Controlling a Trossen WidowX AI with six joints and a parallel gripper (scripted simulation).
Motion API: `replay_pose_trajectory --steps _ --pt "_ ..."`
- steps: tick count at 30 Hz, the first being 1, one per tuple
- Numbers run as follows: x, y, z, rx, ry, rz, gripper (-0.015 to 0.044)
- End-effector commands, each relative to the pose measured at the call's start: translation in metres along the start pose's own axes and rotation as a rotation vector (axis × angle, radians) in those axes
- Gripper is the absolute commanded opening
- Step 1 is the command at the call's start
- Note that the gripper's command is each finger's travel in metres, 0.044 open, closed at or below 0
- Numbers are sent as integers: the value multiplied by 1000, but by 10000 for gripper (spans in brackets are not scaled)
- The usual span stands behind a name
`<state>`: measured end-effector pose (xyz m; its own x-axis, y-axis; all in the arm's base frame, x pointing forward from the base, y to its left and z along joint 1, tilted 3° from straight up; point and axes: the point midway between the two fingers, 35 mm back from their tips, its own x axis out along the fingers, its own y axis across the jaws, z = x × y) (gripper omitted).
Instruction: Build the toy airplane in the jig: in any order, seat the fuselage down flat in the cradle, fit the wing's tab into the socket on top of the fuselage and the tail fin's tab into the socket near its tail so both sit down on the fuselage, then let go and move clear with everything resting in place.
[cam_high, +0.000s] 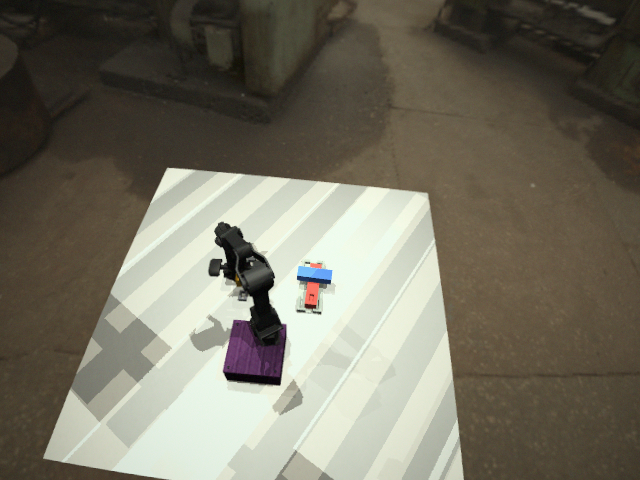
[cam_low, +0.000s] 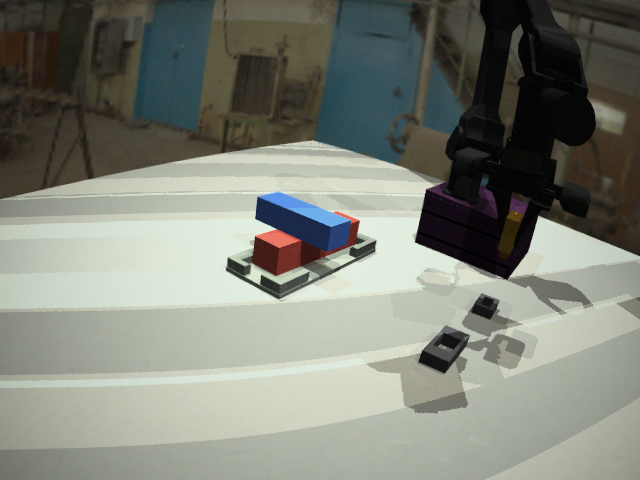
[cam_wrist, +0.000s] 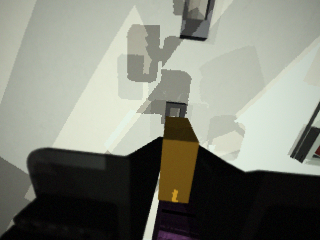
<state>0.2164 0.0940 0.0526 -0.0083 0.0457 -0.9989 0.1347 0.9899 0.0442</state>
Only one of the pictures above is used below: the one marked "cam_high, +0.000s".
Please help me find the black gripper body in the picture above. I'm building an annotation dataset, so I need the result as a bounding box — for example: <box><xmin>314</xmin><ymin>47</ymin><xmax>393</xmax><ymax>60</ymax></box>
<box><xmin>208</xmin><ymin>259</ymin><xmax>263</xmax><ymax>277</ymax></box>

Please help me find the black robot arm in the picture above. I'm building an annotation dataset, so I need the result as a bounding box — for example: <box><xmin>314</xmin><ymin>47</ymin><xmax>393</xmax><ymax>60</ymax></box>
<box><xmin>214</xmin><ymin>221</ymin><xmax>283</xmax><ymax>347</ymax></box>

